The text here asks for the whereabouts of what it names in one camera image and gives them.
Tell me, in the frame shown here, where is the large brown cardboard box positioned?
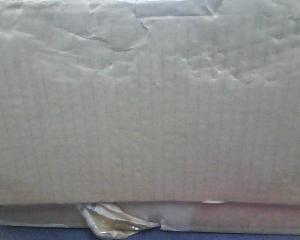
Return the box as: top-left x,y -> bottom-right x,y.
0,0 -> 300,235

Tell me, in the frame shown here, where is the torn clear packing tape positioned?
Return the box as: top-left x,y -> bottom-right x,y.
75,203 -> 160,240

